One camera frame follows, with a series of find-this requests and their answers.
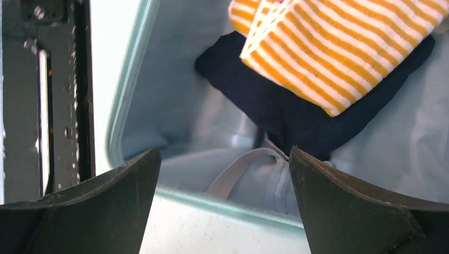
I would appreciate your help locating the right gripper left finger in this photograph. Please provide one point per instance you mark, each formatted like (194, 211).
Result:
(105, 214)

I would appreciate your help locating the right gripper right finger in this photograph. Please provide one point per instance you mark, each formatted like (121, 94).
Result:
(344, 214)

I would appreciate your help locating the yellow white striped garment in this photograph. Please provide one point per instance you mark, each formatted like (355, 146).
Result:
(332, 53)

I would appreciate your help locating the light blue ribbed suitcase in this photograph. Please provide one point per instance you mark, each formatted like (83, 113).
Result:
(211, 147)

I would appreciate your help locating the dark navy garment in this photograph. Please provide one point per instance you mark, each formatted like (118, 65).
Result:
(290, 120)

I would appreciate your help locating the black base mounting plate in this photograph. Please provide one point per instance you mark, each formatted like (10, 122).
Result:
(47, 128)

